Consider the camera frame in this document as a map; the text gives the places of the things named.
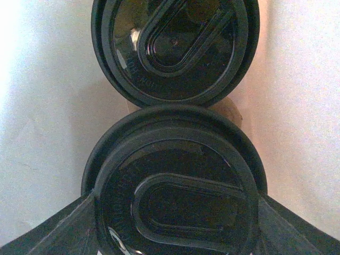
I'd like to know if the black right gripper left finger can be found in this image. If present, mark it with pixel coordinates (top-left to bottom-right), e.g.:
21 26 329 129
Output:
1 192 99 254

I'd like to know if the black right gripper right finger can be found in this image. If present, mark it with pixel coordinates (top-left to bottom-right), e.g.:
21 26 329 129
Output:
252 193 339 254

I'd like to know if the single cardboard cup carrier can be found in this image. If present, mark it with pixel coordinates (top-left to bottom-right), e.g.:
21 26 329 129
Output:
122 98 243 128

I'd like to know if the orange kraft paper bag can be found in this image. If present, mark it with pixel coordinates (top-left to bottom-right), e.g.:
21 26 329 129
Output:
1 1 339 244

